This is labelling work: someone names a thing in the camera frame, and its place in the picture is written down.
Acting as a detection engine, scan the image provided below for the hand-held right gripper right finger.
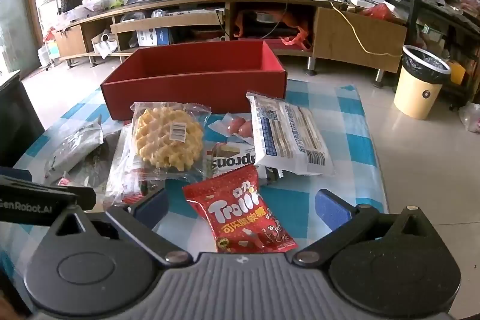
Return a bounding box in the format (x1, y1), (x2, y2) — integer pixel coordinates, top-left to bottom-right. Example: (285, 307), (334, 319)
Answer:
(292, 188), (436, 266)

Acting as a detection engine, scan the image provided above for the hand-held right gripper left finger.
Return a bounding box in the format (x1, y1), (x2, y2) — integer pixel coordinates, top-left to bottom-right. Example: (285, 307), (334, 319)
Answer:
(45, 188), (194, 266)

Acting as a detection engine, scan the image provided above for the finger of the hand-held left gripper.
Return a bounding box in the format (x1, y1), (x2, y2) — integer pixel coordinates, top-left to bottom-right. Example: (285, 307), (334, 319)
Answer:
(54, 185), (97, 211)

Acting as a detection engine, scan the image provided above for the clear braised beef packet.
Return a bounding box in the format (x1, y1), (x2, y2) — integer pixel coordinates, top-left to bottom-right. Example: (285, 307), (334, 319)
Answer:
(56, 142), (113, 193)

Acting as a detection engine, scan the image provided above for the white red spicy strips packet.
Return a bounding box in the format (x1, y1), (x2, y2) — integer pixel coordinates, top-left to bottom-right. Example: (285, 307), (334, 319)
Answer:
(103, 125), (167, 206)

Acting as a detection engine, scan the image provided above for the silver snack packet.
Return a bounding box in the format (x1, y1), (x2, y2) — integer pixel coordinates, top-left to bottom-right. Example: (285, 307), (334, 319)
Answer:
(44, 120), (104, 183)

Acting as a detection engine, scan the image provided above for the waffle packet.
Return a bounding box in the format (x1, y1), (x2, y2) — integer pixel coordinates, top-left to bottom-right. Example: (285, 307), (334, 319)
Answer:
(129, 102), (212, 183)

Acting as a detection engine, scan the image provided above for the red gummy candy packet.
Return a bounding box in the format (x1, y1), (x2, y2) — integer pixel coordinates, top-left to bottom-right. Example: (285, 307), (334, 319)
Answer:
(182, 167), (298, 254)

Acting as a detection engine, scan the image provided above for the white cracker packet blue print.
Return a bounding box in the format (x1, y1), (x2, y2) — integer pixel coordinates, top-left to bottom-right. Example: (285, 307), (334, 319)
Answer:
(245, 91), (335, 176)

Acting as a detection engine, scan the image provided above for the wafer bar packet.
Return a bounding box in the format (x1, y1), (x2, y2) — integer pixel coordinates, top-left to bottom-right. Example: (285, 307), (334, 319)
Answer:
(205, 142), (284, 186)

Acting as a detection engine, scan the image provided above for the sausage packet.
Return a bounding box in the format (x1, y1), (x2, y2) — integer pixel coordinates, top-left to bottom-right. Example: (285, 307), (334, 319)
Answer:
(208, 113), (256, 141)

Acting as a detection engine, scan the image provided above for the red cardboard box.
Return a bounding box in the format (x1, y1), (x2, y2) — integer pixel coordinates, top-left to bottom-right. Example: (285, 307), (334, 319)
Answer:
(100, 40), (287, 121)

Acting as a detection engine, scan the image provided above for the blue white checked tablecloth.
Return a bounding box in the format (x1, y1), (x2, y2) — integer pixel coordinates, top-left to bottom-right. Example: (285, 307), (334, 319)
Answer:
(0, 80), (389, 268)

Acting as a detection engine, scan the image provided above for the dark furniture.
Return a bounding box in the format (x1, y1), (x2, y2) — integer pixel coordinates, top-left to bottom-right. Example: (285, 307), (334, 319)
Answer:
(0, 70), (46, 169)

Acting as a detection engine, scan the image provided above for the yellow trash bin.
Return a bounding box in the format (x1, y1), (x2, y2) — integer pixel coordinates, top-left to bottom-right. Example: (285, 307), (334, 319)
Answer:
(394, 45), (452, 120)

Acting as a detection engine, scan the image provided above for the plastic drawer cart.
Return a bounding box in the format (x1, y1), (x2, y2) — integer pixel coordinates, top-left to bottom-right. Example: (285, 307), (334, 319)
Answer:
(37, 41), (61, 68)

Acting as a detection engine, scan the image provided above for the white paper bag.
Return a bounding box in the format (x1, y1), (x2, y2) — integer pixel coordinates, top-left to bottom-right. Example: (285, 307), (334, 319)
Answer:
(91, 31), (119, 58)

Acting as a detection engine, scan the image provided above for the white plastic bag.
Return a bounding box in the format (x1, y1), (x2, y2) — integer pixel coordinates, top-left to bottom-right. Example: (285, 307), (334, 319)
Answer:
(459, 103), (480, 133)

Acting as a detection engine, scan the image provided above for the blue white carton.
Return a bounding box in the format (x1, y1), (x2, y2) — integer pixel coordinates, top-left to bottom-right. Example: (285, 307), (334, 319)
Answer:
(137, 28), (169, 46)

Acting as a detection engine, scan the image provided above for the wooden tv stand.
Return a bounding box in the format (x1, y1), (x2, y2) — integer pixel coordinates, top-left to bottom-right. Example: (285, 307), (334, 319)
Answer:
(52, 0), (407, 86)

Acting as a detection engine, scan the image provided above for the orange plastic bag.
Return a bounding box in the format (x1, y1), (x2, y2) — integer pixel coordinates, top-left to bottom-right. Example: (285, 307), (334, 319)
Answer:
(234, 11), (314, 51)

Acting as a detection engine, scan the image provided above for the white set-top box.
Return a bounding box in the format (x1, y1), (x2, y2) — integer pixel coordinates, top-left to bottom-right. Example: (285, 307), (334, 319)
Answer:
(165, 7), (226, 15)

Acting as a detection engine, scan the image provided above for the metal pot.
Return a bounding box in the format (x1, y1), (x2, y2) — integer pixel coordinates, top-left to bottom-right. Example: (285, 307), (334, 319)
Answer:
(255, 11), (286, 23)

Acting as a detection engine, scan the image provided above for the red plastic bag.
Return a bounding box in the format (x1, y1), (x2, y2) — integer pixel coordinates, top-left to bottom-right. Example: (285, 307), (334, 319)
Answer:
(362, 3), (398, 21)

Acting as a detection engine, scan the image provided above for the yellow cable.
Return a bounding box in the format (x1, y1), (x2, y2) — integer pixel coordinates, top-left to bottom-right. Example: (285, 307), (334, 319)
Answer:
(290, 0), (404, 56)

